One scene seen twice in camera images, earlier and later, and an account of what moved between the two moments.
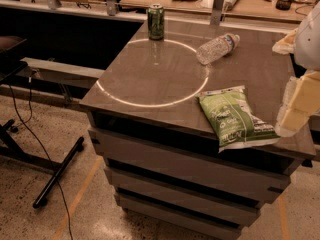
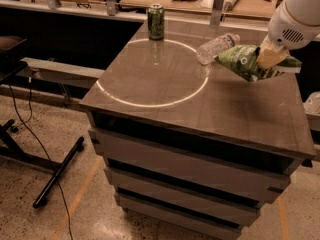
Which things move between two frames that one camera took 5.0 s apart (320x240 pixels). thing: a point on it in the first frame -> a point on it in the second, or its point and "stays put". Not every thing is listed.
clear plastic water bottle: x=215 y=48 stays put
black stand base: x=10 y=149 stays put
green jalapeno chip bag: x=230 y=118 -> x=243 y=63
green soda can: x=156 y=21 stays put
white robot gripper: x=308 y=42 -> x=287 y=31
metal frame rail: x=73 y=75 stays put
